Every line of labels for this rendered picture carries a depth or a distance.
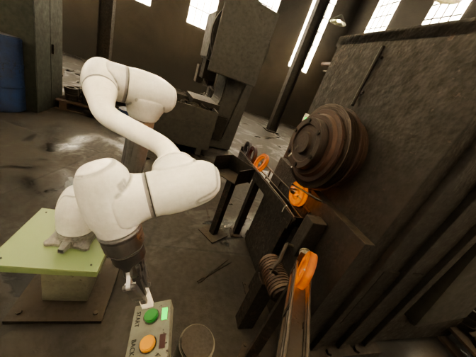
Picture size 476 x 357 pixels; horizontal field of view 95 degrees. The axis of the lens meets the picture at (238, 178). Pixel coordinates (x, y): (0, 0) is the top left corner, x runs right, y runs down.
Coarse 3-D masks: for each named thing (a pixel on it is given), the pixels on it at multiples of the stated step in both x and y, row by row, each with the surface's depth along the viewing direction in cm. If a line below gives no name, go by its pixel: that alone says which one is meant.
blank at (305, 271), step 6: (312, 252) 91; (306, 258) 92; (312, 258) 87; (300, 264) 96; (306, 264) 87; (312, 264) 85; (300, 270) 94; (306, 270) 84; (312, 270) 84; (300, 276) 86; (306, 276) 83; (300, 282) 84; (306, 282) 84; (300, 288) 87
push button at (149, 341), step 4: (144, 336) 60; (148, 336) 60; (152, 336) 60; (144, 340) 59; (148, 340) 59; (152, 340) 59; (140, 344) 58; (144, 344) 58; (148, 344) 58; (152, 344) 59; (140, 348) 58; (144, 348) 58; (148, 348) 58; (144, 352) 57
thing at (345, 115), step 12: (324, 108) 119; (336, 108) 110; (348, 120) 101; (348, 132) 100; (348, 144) 99; (348, 156) 101; (336, 168) 103; (348, 168) 104; (300, 180) 127; (324, 180) 109; (336, 180) 108
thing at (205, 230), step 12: (216, 156) 173; (228, 156) 184; (228, 168) 193; (240, 168) 184; (252, 168) 176; (228, 180) 168; (240, 180) 167; (228, 192) 179; (216, 216) 191; (204, 228) 201; (216, 228) 195; (216, 240) 193
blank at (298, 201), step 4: (296, 184) 134; (304, 188) 127; (300, 192) 129; (292, 196) 136; (296, 196) 136; (300, 196) 128; (304, 196) 126; (292, 200) 135; (296, 200) 131; (300, 200) 127; (304, 200) 127; (292, 204) 134; (296, 204) 130; (300, 204) 129
